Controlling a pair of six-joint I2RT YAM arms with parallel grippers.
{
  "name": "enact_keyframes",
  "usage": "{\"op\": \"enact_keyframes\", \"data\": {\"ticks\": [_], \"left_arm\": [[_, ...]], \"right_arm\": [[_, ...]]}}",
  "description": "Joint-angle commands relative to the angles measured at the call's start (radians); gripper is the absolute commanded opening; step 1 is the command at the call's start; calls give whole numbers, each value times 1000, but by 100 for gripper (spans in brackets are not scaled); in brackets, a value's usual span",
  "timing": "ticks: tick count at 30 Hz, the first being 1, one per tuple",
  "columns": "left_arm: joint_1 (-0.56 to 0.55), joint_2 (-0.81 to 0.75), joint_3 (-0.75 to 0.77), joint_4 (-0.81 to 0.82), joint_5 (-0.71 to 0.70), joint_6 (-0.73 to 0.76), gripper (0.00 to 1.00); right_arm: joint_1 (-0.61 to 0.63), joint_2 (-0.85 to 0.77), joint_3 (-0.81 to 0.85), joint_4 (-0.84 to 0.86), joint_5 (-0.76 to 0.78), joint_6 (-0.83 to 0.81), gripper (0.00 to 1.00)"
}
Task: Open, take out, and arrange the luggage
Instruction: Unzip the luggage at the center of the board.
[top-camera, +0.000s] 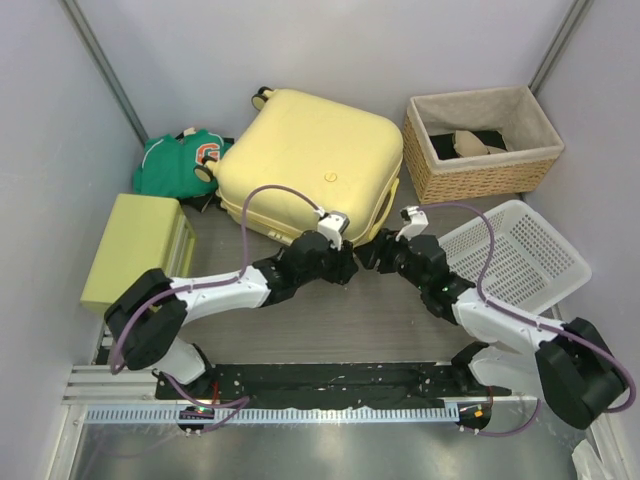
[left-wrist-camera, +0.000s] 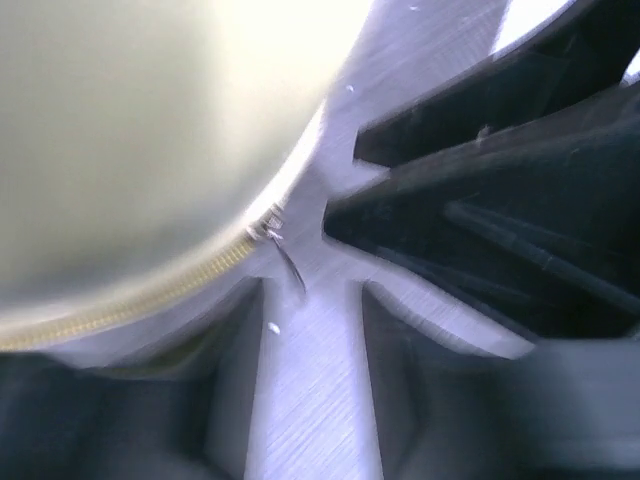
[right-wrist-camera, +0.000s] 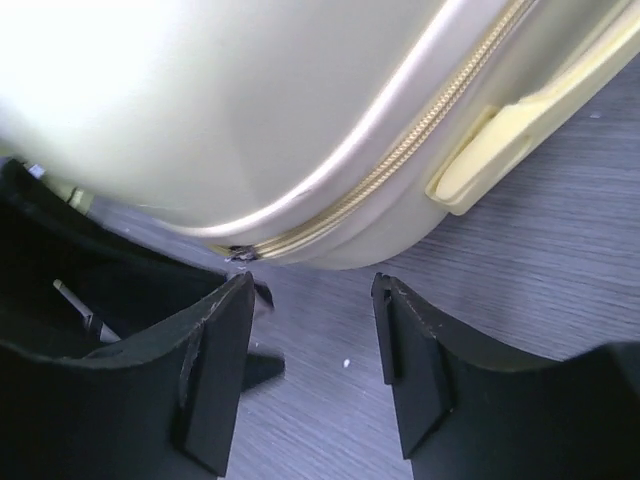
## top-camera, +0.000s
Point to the black cloth in basket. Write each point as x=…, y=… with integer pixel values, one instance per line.
x=443, y=144

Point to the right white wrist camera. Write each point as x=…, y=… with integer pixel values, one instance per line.
x=415, y=222

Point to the beige cloth in basket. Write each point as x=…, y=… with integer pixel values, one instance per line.
x=467, y=144

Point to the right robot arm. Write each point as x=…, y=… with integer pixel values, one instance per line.
x=568, y=366

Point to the white crumpled plastic bag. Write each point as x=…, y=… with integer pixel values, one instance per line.
x=587, y=464

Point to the dark cloth under jersey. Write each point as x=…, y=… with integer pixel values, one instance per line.
x=203, y=202

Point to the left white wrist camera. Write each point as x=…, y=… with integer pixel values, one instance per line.
x=332, y=225

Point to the yellow-green drawer box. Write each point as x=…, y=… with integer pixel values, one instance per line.
x=142, y=232

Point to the green jersey with G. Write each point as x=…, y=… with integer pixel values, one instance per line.
x=169, y=165

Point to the white slotted cable duct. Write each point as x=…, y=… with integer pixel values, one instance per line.
x=191, y=415

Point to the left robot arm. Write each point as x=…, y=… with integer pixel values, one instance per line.
x=146, y=319

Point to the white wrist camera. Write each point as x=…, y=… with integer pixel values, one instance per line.
x=332, y=225
x=415, y=222

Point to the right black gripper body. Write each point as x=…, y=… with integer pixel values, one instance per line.
x=398, y=253

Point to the wicker basket with liner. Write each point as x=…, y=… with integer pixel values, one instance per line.
x=532, y=143

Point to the yellow hard-shell suitcase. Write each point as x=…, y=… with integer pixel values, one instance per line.
x=300, y=147

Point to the white plastic mesh basket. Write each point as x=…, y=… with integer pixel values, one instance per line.
x=533, y=266

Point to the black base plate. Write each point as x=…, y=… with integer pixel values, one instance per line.
x=403, y=385

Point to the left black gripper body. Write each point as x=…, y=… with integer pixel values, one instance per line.
x=326, y=268

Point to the aluminium rail frame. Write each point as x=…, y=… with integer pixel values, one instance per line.
x=524, y=442

